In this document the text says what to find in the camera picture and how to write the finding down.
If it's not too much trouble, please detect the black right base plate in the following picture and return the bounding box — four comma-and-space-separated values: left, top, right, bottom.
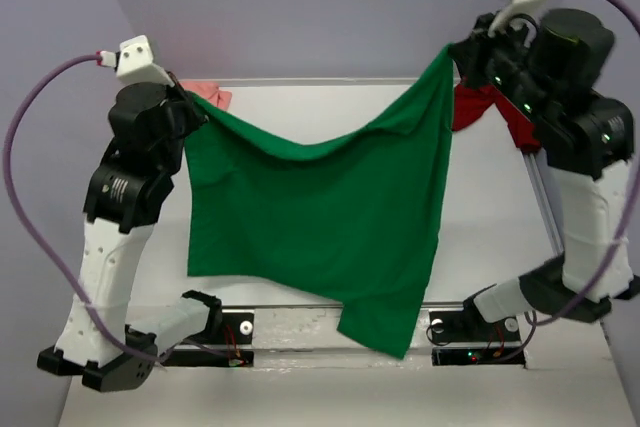
425, 310, 526, 367

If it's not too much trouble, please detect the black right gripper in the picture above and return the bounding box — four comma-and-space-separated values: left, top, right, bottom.
457, 8, 561, 128

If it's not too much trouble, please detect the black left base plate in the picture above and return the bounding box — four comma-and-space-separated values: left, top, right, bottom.
162, 308, 255, 368

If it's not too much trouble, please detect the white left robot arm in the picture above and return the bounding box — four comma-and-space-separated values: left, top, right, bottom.
37, 80, 223, 393

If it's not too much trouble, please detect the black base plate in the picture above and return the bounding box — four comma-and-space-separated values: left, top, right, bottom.
425, 310, 526, 367
162, 308, 255, 368

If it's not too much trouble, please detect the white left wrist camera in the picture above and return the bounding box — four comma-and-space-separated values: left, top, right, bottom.
97, 35, 176, 87

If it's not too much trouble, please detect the green t-shirt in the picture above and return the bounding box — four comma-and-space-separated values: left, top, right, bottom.
185, 52, 454, 359

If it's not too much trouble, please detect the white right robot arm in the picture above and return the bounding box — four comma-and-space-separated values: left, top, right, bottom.
448, 8, 639, 339

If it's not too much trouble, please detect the folded pink t-shirt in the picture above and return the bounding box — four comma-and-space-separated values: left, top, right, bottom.
181, 80, 232, 111

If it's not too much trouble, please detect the red t-shirt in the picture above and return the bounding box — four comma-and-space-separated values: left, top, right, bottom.
452, 83, 541, 154

